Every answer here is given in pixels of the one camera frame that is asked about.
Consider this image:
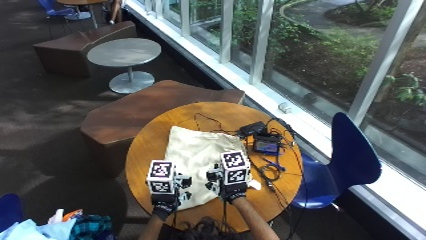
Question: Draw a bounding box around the person's left hand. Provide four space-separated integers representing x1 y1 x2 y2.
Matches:
149 174 194 219

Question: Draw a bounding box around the light blue cloth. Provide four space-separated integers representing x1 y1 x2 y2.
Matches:
0 218 77 240

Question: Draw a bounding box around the round wooden table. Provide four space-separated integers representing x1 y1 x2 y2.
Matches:
56 0 109 30

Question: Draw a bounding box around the white marker cube on glove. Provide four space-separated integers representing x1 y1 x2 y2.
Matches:
145 159 178 195
219 150 251 186

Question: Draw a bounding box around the thin black cable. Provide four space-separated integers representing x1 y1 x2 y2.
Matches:
193 112 243 136

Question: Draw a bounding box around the small brown bench seat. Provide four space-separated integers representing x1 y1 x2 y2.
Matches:
32 20 138 79

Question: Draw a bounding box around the orange and white packet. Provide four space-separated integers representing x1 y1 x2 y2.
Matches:
46 208 85 225

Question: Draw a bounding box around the blue pen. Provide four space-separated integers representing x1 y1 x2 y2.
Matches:
262 157 287 173

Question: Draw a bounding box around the long black cable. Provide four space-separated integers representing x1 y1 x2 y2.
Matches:
265 117 308 240

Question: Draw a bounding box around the round grey side table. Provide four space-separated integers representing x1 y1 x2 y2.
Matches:
85 37 162 95

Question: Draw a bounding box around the black electronics box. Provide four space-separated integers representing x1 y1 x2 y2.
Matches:
238 121 267 137

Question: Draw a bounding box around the white marker cube on left glove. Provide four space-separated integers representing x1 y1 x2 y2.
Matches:
145 159 178 195

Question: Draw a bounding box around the coiled black cable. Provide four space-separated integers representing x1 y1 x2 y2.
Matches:
258 159 286 183

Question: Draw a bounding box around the cream cloth bag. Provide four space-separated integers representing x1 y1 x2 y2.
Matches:
163 125 250 211

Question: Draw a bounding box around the device with blue screen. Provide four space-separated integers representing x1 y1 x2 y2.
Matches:
251 134 282 155

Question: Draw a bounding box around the person's right hand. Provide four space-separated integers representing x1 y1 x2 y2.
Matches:
203 162 247 203

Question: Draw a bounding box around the white marker cube on right glove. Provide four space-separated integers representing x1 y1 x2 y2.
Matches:
219 150 251 186

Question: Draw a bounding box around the large brown bench seat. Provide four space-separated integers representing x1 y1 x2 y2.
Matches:
79 79 246 178

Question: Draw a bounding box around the teal plaid cloth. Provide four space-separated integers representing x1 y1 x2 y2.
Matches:
67 214 114 240

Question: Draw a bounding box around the small white sill fixture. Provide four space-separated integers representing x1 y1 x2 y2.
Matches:
276 102 294 114

